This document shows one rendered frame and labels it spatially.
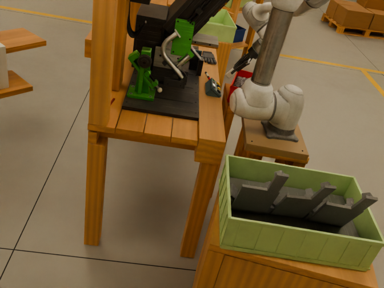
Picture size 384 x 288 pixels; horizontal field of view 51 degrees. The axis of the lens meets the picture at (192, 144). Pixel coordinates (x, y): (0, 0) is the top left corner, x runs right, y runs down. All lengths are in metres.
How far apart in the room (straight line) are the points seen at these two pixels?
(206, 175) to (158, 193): 0.90
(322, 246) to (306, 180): 0.40
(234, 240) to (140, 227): 1.24
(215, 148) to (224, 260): 0.62
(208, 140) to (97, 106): 0.57
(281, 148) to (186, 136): 0.50
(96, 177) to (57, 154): 1.12
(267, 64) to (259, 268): 0.94
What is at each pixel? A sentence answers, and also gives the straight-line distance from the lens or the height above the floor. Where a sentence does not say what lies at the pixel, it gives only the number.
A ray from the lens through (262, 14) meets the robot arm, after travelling 2.38.
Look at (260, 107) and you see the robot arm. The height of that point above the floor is 1.07.
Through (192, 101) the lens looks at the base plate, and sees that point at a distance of 2.34.
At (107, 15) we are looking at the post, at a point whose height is 1.43.
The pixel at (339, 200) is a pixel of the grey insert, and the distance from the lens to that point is 2.02.
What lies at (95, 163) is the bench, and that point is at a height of 0.64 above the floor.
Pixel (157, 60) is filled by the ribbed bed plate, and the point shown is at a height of 1.02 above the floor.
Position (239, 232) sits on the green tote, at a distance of 1.58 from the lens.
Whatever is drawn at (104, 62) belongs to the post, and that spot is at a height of 1.22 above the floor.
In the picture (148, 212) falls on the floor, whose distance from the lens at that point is 2.85.
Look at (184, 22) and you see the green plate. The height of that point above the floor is 1.26.
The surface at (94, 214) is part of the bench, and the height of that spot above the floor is 0.27.
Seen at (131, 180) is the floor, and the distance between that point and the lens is 3.09.
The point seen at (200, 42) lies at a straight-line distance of 2.59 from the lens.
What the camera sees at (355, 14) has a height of 0.38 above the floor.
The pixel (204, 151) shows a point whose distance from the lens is 2.06.
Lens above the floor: 1.98
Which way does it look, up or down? 33 degrees down
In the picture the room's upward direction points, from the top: 12 degrees clockwise
